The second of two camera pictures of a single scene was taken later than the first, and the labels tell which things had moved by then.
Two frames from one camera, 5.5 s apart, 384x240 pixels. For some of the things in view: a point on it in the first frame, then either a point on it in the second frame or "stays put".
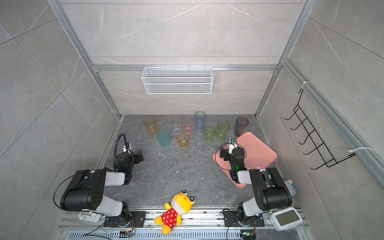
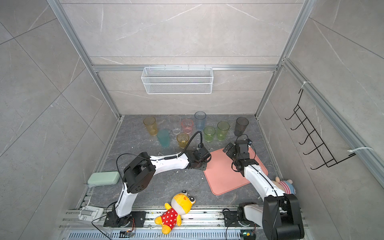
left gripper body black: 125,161 → 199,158
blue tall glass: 200,119 stays put
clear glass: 175,122 stays put
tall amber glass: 151,125 stays put
